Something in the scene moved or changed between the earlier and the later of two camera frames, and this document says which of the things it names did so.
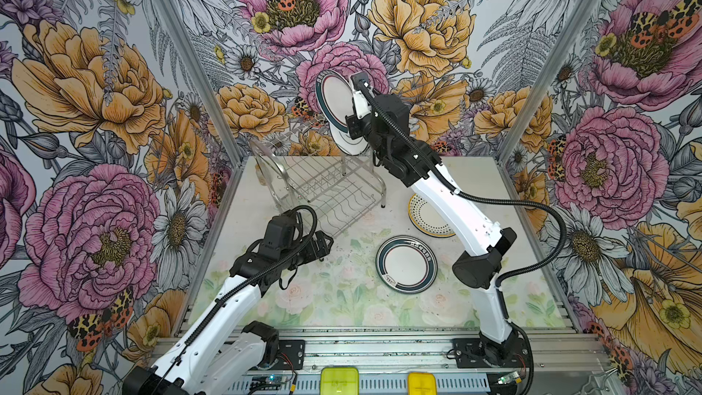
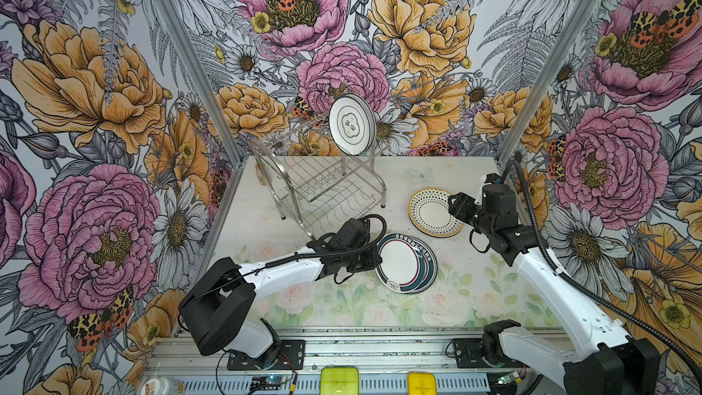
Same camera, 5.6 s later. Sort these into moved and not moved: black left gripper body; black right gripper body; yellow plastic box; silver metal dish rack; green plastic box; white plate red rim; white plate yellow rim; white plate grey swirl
Moved: black left gripper body; white plate grey swirl; black right gripper body
Not moved: yellow plastic box; white plate red rim; silver metal dish rack; white plate yellow rim; green plastic box
